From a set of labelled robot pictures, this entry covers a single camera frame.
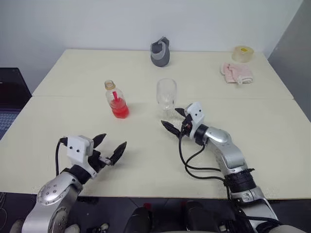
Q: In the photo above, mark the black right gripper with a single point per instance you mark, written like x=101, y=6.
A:
x=186, y=127

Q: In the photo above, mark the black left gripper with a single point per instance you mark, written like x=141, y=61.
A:
x=96, y=161

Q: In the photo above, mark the clear wine glass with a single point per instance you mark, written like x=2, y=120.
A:
x=166, y=94

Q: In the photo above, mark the bottle with red liquid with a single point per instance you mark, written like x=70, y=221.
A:
x=119, y=109

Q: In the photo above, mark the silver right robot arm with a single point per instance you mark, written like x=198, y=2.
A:
x=233, y=157

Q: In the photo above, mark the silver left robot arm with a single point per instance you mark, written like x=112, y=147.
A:
x=53, y=201

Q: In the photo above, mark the pink folded cloth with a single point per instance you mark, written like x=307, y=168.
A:
x=236, y=72

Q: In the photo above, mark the dark rounded shape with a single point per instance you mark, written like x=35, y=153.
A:
x=139, y=221

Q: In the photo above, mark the small black white object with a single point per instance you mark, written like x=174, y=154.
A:
x=100, y=227

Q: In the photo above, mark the light worn shoe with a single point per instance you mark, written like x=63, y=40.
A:
x=73, y=228
x=16, y=225

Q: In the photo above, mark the clear tape roll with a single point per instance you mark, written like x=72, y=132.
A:
x=243, y=55

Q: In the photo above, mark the dark laptop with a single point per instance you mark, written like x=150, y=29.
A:
x=11, y=92

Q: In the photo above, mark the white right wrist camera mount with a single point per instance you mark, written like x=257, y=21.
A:
x=196, y=116

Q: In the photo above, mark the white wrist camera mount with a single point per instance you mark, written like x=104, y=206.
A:
x=196, y=116
x=77, y=148

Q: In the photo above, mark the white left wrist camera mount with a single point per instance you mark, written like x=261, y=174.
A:
x=77, y=148

